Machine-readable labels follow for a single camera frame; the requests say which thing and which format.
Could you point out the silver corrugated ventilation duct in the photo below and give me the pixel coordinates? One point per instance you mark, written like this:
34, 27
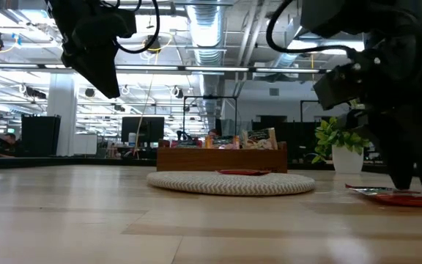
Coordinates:
205, 29

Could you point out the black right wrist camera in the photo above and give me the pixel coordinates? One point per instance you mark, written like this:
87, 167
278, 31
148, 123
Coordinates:
339, 86

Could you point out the person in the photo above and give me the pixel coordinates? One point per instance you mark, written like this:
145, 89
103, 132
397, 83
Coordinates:
10, 141
214, 132

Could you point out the beige vanilla tea sachet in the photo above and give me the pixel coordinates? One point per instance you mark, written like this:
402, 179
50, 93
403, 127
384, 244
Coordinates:
260, 139

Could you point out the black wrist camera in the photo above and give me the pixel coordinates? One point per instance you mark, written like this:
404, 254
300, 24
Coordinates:
339, 86
104, 23

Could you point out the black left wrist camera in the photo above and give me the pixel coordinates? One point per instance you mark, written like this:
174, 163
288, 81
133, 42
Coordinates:
104, 23

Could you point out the green plant in white pot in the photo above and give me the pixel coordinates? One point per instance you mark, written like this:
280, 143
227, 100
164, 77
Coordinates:
346, 161

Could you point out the white pillar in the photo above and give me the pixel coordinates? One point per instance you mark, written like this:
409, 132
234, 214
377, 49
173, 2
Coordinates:
62, 117

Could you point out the black cabinet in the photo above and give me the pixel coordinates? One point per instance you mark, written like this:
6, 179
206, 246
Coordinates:
40, 135

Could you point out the white bottle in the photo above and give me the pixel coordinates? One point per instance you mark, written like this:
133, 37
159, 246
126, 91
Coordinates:
132, 139

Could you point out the long ceiling light strip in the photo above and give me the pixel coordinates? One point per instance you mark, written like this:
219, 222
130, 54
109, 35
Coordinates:
214, 68

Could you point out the round woven beige placemat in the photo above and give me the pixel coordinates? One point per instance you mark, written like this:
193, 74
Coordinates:
233, 185

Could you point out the black aluminium table frame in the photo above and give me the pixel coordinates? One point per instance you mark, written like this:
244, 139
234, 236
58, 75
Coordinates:
68, 161

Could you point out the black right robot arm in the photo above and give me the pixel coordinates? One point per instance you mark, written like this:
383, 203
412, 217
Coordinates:
379, 18

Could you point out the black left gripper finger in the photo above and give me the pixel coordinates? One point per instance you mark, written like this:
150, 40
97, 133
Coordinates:
104, 78

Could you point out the wooden three-compartment tea box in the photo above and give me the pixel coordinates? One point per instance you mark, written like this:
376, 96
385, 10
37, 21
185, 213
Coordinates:
196, 159

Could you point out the black computer monitor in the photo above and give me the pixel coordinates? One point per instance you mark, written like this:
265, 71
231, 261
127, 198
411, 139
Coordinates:
152, 128

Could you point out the silver round ventilation duct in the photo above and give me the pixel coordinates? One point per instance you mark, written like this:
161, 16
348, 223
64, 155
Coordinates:
288, 60

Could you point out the black partition panel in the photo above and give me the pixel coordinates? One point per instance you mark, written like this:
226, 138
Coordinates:
295, 139

